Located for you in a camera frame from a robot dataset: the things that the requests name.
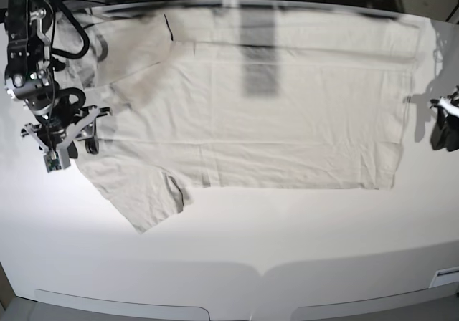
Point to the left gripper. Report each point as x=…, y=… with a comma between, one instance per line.
x=446, y=129

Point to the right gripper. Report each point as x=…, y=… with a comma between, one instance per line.
x=62, y=116

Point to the light grey T-shirt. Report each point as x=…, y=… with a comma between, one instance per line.
x=245, y=98

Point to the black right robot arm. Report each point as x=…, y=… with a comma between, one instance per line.
x=32, y=62

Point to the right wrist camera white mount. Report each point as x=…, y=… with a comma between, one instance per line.
x=55, y=154

